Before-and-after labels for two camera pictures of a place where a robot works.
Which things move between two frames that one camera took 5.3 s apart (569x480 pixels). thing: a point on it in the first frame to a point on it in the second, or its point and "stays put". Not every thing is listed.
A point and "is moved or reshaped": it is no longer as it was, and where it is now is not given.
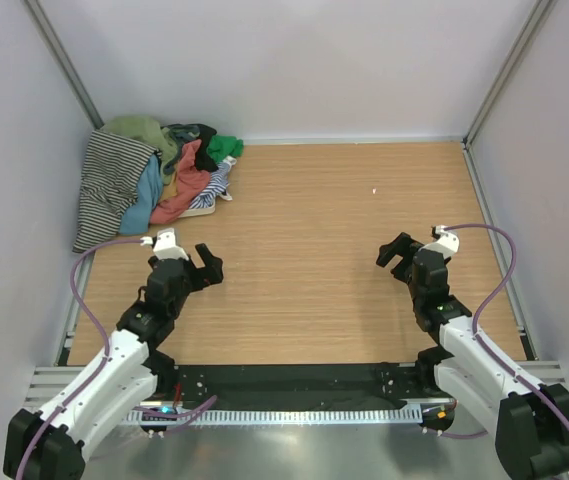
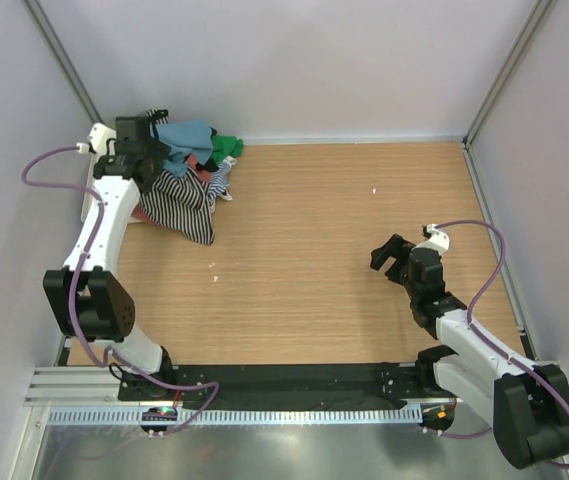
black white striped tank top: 111,173 is moved or reshaped
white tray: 199,211 to 87,202
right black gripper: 404,246 stays put
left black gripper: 209,274 to 159,152
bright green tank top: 223,146 stays put
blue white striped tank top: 218,183 stays put
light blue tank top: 137,217 to 185,138
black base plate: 298,384 stays put
